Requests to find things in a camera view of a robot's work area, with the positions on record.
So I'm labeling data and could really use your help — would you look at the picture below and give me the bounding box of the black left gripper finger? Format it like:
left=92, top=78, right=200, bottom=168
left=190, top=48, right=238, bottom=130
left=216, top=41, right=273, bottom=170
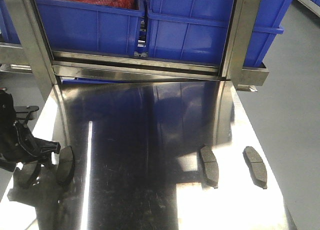
left=32, top=137, right=61, bottom=165
left=14, top=105, right=40, bottom=121

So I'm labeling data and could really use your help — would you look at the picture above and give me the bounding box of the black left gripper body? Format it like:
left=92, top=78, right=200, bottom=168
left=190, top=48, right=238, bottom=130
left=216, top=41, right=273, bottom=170
left=0, top=90, right=33, bottom=172

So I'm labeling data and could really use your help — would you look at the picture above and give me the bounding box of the grey brake pad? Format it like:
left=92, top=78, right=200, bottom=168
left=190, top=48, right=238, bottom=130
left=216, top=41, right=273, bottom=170
left=242, top=146, right=268, bottom=189
left=14, top=162, right=41, bottom=189
left=199, top=145, right=219, bottom=189
left=56, top=146, right=75, bottom=186

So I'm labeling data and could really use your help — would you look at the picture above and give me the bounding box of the far left blue bin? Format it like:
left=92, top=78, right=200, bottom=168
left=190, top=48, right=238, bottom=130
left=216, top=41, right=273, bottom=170
left=0, top=0, right=20, bottom=44

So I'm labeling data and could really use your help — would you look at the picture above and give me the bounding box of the left blue plastic bin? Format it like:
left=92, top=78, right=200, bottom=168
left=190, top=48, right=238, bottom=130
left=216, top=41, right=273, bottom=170
left=35, top=0, right=145, bottom=56

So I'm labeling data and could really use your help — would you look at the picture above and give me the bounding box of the blue plastic bin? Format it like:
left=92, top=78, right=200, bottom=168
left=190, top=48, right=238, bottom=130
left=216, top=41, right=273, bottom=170
left=146, top=0, right=293, bottom=67
left=35, top=0, right=145, bottom=56

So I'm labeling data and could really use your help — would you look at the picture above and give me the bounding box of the right blue plastic bin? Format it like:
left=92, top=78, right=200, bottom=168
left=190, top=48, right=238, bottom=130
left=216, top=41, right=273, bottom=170
left=146, top=0, right=293, bottom=67

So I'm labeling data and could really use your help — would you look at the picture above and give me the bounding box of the stainless steel rack frame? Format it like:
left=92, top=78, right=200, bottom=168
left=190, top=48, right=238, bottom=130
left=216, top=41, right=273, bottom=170
left=0, top=0, right=269, bottom=99

